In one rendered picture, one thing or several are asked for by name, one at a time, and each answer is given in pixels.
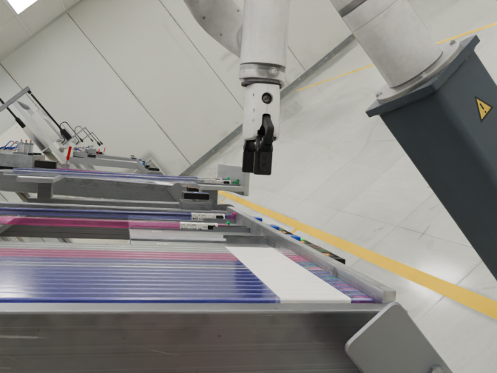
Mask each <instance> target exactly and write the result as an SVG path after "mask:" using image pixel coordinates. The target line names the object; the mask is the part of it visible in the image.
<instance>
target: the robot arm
mask: <svg viewBox="0 0 497 373"><path fill-rule="evenodd" d="M183 1H184V2H185V4H186V6H187V7H188V9H189V12H190V13H191V14H192V16H193V17H194V19H195V20H196V22H197V23H198V24H199V25H200V26H201V27H202V28H203V29H204V30H205V31H206V32H207V33H208V34H209V35H210V36H211V37H212V38H213V39H215V40H216V41H217V42H219V43H220V44H221V45H222V46H224V47H225V48H226V49H227V50H228V51H230V52H231V53H233V54H234V55H236V56H237V57H238V58H240V74H239V79H240V80H241V81H243V82H241V86H242V87H246V96H245V104H244V111H243V138H244V140H245V141H244V142H245V143H244V146H243V162H242V172H250V173H254V174H255V175H270V174H271V166H272V155H273V144H272V143H273V142H274V141H276V140H277V139H278V138H279V136H280V89H282V85H281V84H282V83H284V82H285V69H286V58H287V46H288V26H289V15H290V3H291V0H244V6H243V11H242V10H241V9H240V8H239V7H238V6H237V4H236V3H235V2H234V1H233V0H183ZM330 1H331V3H332V5H333V6H334V8H335V9H336V11H337V12H338V14H339V15H340V16H341V18H342V20H343V21H344V22H345V23H346V25H347V26H348V28H349V30H350V31H351V32H352V33H353V35H354V37H355V38H356V40H357V41H358V42H359V44H360V45H361V47H362V48H363V50H364V51H365V52H366V54H367V55H368V57H369V58H370V60H371V61H372V62H373V64H374V65H375V67H376V68H377V69H378V71H379V72H380V74H381V75H382V77H383V78H384V80H385V81H386V83H385V84H384V85H383V86H382V87H381V89H380V90H379V91H378V93H377V94H376V99H377V101H378V102H379V103H387V102H389V101H393V100H395V99H398V98H400V97H402V96H404V95H406V94H408V93H409V92H411V91H413V90H414V89H416V88H417V87H420V86H421V85H423V84H424V83H425V82H427V81H429V80H430V79H431V78H432V77H434V76H435V75H437V74H438V73H439V72H441V71H442V70H443V69H444V68H445V67H446V66H447V65H448V64H450V63H451V62H452V61H453V60H454V59H455V58H456V56H457V55H458V54H459V53H460V52H461V50H462V45H461V44H460V42H459V41H455V40H454V39H453V40H452V41H450V42H448V43H446V44H443V45H441V46H439V45H438V44H437V43H436V41H435V40H434V38H433V37H432V35H431V34H430V32H429V31H428V29H427V28H426V26H425V25H424V23H423V22H422V20H421V19H420V17H419V15H418V14H417V12H416V11H415V10H414V8H413V6H412V5H411V3H410V2H409V1H408V0H330ZM254 142H256V144H255V143H254ZM260 142H261V143H260Z"/></svg>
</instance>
